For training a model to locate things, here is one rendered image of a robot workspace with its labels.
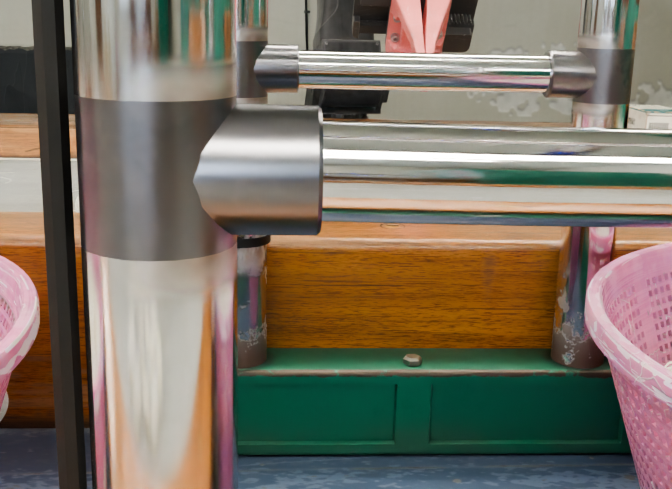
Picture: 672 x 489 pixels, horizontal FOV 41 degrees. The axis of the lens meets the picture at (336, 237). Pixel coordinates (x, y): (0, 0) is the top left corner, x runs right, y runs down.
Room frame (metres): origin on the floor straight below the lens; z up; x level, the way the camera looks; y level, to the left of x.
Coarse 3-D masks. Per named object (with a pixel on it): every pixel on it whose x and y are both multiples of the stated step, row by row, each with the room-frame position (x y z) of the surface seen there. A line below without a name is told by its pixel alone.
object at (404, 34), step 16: (400, 0) 0.73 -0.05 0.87; (416, 0) 0.73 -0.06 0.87; (400, 16) 0.73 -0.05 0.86; (416, 16) 0.72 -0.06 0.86; (464, 16) 0.78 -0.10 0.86; (400, 32) 0.76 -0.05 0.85; (416, 32) 0.72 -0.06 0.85; (448, 32) 0.77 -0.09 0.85; (464, 32) 0.77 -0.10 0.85; (400, 48) 0.76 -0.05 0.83; (416, 48) 0.71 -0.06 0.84; (448, 48) 0.78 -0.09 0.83; (464, 48) 0.78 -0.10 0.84
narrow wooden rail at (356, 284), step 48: (0, 240) 0.38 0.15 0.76; (288, 240) 0.39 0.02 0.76; (336, 240) 0.39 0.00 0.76; (384, 240) 0.39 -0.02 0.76; (432, 240) 0.39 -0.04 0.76; (480, 240) 0.40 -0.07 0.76; (528, 240) 0.40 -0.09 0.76; (624, 240) 0.40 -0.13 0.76; (288, 288) 0.39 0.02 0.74; (336, 288) 0.39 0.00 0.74; (384, 288) 0.39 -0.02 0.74; (432, 288) 0.39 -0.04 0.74; (480, 288) 0.39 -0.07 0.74; (528, 288) 0.39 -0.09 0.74; (48, 336) 0.38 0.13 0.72; (288, 336) 0.39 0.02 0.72; (336, 336) 0.39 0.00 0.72; (384, 336) 0.39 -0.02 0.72; (432, 336) 0.39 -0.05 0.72; (480, 336) 0.39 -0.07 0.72; (528, 336) 0.39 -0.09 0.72; (48, 384) 0.38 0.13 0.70
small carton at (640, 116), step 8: (632, 112) 0.82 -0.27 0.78; (640, 112) 0.81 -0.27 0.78; (648, 112) 0.79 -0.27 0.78; (656, 112) 0.79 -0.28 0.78; (664, 112) 0.79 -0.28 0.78; (632, 120) 0.82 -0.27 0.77; (640, 120) 0.80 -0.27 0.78; (648, 120) 0.79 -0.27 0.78; (656, 120) 0.79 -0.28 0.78; (664, 120) 0.79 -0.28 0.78; (640, 128) 0.80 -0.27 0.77; (648, 128) 0.79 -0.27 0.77; (656, 128) 0.79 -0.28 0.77; (664, 128) 0.79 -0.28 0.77
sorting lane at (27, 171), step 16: (0, 160) 0.72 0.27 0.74; (16, 160) 0.73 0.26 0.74; (32, 160) 0.73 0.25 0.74; (0, 176) 0.65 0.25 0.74; (16, 176) 0.66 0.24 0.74; (32, 176) 0.66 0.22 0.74; (0, 192) 0.60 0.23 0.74; (16, 192) 0.60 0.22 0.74; (32, 192) 0.60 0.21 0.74; (0, 208) 0.55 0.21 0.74; (16, 208) 0.55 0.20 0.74; (32, 208) 0.55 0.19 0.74
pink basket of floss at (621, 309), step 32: (640, 256) 0.36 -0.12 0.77; (608, 288) 0.32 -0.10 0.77; (640, 288) 0.35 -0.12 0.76; (608, 320) 0.27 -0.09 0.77; (640, 320) 0.34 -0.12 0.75; (608, 352) 0.26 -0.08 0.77; (640, 352) 0.25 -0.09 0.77; (640, 384) 0.24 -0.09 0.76; (640, 416) 0.25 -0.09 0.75; (640, 448) 0.26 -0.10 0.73; (640, 480) 0.28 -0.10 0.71
